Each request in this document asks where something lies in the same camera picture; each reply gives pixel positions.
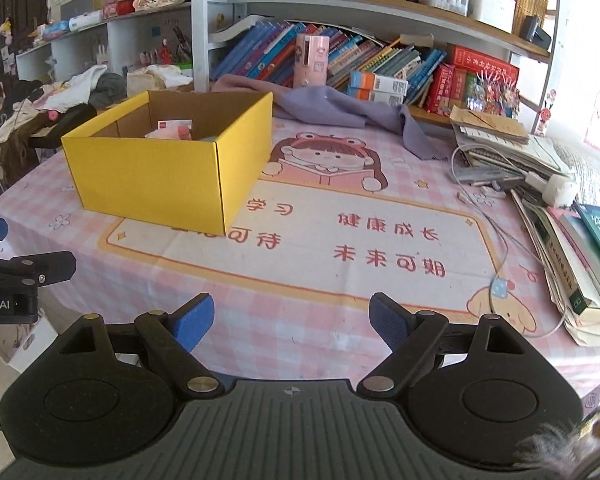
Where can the brown envelope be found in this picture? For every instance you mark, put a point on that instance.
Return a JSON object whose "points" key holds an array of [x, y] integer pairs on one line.
{"points": [[490, 122]]}

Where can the cream fabric bag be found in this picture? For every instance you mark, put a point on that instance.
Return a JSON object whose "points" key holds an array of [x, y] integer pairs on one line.
{"points": [[155, 82]]}

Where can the pile of textbooks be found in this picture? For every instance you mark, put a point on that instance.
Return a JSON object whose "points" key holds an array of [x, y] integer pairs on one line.
{"points": [[560, 260]]}

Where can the white quilted blanket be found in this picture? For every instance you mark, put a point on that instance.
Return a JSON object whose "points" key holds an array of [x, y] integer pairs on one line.
{"points": [[595, 170]]}

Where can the grey flat case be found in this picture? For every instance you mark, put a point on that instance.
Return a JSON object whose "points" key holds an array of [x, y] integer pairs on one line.
{"points": [[490, 177]]}

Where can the white shelf unit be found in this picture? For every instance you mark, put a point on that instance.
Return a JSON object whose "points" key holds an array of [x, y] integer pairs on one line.
{"points": [[125, 40]]}

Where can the white frame bookshelf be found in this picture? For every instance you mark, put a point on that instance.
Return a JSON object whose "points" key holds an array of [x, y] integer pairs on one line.
{"points": [[200, 35]]}

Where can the pink plush toy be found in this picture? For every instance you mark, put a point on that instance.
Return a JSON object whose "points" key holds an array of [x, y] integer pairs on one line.
{"points": [[172, 133]]}

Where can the purple cloth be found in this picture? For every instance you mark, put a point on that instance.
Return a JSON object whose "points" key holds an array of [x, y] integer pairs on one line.
{"points": [[330, 105]]}

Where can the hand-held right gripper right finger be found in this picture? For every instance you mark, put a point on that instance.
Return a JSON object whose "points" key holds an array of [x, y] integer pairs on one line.
{"points": [[387, 322]]}

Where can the grey furry sleeve cuff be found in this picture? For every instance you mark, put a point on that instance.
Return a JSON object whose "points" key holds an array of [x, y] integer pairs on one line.
{"points": [[555, 447]]}

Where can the yellow cardboard box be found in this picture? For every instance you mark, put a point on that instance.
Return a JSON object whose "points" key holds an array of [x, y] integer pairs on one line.
{"points": [[145, 185]]}

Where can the red boxed book set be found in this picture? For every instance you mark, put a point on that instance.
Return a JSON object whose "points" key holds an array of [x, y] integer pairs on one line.
{"points": [[445, 85]]}

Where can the pink cylinder device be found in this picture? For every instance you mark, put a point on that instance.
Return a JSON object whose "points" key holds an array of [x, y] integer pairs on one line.
{"points": [[311, 62]]}

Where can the pink checked tablecloth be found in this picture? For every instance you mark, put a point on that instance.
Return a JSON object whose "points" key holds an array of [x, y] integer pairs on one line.
{"points": [[305, 310]]}

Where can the black box device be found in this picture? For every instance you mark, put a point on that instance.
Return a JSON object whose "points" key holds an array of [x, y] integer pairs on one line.
{"points": [[535, 35]]}

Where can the orange blue white carton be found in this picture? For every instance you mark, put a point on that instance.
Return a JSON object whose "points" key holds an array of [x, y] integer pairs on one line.
{"points": [[380, 81], [377, 97]]}

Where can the shiny colourful trinket bundle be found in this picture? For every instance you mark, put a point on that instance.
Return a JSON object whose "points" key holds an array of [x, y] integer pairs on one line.
{"points": [[492, 95]]}

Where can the white pen holder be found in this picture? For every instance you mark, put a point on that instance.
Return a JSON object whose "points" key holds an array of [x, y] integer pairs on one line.
{"points": [[492, 10]]}

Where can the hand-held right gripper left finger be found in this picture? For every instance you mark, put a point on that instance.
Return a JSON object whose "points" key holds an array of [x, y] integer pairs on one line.
{"points": [[195, 322]]}

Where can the white power adapter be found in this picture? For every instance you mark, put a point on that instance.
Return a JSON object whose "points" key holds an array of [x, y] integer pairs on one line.
{"points": [[555, 190]]}

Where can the row of blue books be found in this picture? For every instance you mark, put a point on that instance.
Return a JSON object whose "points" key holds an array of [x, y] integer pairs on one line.
{"points": [[260, 55]]}

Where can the pile of clothes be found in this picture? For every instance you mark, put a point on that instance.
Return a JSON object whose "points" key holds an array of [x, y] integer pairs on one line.
{"points": [[75, 90]]}

